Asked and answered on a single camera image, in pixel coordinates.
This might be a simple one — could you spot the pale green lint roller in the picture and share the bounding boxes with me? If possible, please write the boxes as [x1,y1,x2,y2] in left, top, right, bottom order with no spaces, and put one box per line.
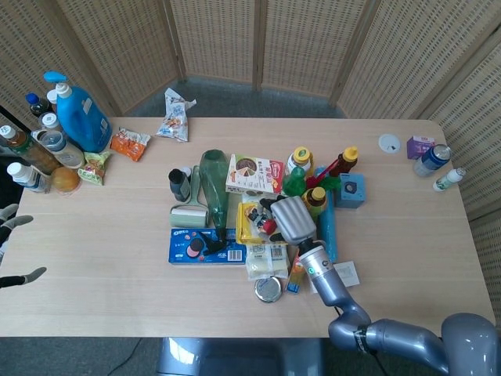
[169,164,209,229]

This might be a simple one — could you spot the dark bottle with blue cap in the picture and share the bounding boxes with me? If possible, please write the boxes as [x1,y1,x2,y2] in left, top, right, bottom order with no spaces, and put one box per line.
[25,92,54,118]

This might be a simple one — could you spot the jar with white lid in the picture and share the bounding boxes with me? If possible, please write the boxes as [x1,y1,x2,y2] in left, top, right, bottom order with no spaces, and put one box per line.
[38,112,63,132]

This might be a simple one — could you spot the grey robot torso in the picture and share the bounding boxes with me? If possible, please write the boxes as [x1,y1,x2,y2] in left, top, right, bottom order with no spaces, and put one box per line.
[156,337,333,376]

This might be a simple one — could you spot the white round table grommet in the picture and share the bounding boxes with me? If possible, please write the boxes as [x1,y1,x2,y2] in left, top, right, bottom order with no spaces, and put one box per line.
[378,133,402,154]

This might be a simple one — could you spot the white and red snack box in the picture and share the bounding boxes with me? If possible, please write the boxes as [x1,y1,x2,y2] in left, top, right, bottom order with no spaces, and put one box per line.
[225,153,286,197]

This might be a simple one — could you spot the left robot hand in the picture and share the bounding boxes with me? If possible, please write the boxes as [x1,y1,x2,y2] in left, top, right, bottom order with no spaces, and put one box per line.
[0,203,48,290]

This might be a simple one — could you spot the purple small box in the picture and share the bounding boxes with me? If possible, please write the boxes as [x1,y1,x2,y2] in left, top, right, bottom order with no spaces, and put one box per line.
[405,136,436,161]

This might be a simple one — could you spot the blue plastic roll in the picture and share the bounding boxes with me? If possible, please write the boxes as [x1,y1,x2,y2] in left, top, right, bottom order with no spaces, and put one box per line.
[315,166,339,263]

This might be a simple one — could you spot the blue speaker box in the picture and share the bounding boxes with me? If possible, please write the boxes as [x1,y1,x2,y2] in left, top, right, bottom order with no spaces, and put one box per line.
[334,172,367,210]

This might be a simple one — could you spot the white cheese packet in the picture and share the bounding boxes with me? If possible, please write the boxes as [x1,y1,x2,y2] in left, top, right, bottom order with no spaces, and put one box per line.
[245,242,291,281]

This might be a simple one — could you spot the white bottle with blue label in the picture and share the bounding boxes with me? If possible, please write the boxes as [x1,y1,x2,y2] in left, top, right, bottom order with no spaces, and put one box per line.
[6,162,50,194]

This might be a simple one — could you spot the round silver tin can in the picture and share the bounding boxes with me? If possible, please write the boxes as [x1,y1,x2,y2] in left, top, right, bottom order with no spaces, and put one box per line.
[254,276,283,303]

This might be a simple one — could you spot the yellow Lipo biscuit bag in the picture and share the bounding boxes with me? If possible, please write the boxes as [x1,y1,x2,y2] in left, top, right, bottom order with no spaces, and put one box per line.
[236,201,290,246]

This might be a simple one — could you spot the blue detergent pump bottle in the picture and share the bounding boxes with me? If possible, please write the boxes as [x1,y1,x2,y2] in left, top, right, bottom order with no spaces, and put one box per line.
[42,70,114,154]

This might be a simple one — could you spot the amber tea bottle white cap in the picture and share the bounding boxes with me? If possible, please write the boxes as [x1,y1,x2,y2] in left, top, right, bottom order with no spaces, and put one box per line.
[0,124,62,175]

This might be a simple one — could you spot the beige jar with grey lid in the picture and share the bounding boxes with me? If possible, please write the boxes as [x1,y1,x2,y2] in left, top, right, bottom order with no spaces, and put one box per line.
[31,130,85,169]

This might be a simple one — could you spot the green snack packet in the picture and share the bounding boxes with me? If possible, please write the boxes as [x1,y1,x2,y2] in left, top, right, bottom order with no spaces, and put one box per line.
[77,151,113,186]

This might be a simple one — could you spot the silver and blue drink can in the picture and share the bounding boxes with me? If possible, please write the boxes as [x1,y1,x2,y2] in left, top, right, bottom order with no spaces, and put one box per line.
[413,143,452,178]

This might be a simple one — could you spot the orange snack packet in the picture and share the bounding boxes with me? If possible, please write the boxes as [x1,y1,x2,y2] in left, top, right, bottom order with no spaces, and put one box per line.
[110,127,152,163]

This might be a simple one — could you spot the tea bottle with yellow cap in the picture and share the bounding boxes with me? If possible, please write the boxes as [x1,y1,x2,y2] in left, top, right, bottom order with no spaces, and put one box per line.
[301,186,328,222]

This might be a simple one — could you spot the green soda bottle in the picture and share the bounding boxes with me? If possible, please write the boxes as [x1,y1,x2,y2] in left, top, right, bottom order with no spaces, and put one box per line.
[282,166,310,197]

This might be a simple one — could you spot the white crumpled snack bag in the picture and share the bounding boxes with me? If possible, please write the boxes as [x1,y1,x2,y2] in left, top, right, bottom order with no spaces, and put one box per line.
[155,88,197,143]

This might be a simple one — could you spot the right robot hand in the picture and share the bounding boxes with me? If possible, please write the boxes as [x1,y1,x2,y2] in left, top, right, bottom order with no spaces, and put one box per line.
[260,195,317,246]

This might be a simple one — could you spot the small white and green bottle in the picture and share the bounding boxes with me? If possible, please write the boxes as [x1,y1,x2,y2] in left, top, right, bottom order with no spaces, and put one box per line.
[432,167,467,193]

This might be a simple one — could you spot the blue Oreo cookie box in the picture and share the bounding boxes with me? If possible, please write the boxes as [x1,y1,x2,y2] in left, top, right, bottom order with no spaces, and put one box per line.
[168,228,247,265]

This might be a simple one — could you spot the brown sauce bottle yellow cap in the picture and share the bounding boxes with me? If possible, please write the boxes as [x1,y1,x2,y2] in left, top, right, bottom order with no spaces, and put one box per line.
[328,146,359,178]

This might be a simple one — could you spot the green spray bottle black trigger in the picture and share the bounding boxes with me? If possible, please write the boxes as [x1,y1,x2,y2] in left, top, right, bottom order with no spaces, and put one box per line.
[198,149,236,254]

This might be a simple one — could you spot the white bottle with yellow cap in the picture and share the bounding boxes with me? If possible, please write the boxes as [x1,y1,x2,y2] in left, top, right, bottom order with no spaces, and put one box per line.
[287,146,315,177]

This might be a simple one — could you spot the dark grey squeeze bottle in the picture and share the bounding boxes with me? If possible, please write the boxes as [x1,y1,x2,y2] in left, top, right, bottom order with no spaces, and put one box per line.
[168,167,192,203]

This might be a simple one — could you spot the wicker folding screen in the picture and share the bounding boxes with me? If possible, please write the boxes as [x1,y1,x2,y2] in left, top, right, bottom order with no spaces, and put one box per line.
[0,0,501,334]

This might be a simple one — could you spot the orange and blue slim box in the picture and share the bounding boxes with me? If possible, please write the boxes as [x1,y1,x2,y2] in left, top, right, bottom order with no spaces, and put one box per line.
[287,254,307,295]

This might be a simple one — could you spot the orange fruit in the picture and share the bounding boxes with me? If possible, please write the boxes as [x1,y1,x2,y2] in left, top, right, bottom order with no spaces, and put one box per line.
[52,167,81,193]

